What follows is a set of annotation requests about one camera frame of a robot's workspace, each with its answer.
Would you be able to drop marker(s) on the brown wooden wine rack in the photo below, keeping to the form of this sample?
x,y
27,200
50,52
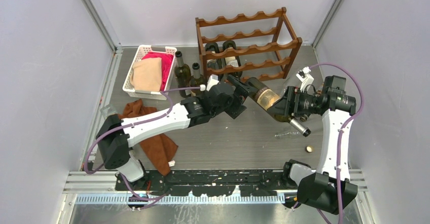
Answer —
x,y
285,44

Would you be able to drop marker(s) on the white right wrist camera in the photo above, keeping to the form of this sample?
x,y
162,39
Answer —
x,y
305,78

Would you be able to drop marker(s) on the gold bottle cap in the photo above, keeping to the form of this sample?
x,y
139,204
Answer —
x,y
309,149

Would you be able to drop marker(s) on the dark bottle white label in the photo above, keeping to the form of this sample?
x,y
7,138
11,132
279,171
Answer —
x,y
233,61

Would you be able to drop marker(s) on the dark wine bottle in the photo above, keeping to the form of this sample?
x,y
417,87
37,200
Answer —
x,y
261,97

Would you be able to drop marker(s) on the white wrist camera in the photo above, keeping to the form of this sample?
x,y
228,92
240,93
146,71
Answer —
x,y
212,81
305,78

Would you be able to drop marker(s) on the green bottle far left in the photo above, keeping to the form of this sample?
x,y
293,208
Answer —
x,y
183,75

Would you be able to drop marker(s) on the peach folded cloth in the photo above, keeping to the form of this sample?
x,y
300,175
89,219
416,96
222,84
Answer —
x,y
139,80

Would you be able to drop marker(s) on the pink folded cloth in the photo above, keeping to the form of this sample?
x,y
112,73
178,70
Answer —
x,y
165,66

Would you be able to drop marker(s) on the brown towel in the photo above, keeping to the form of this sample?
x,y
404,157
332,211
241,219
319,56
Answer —
x,y
159,149

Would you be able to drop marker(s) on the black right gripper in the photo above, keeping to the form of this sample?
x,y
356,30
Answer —
x,y
290,104

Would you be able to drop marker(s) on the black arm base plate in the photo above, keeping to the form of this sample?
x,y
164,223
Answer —
x,y
214,183

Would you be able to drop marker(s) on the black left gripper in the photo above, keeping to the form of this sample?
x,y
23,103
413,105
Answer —
x,y
240,96

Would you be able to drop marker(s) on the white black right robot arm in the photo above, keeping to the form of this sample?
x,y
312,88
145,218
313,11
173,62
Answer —
x,y
328,188

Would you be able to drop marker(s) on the clear lying bottle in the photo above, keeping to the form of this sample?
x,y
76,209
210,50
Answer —
x,y
286,134
292,81

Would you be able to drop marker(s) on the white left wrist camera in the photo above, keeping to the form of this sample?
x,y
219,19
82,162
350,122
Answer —
x,y
212,81

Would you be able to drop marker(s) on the white plastic basket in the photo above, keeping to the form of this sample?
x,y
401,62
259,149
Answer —
x,y
140,53

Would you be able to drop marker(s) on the clear lying bottle upper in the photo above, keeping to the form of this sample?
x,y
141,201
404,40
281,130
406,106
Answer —
x,y
292,81

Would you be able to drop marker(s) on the clear lying bottle lower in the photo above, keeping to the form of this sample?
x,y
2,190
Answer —
x,y
286,134

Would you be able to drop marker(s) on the clear bottle under towel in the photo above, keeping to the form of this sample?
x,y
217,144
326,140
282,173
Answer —
x,y
108,110

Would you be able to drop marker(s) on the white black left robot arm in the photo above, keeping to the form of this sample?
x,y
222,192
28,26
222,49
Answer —
x,y
117,136

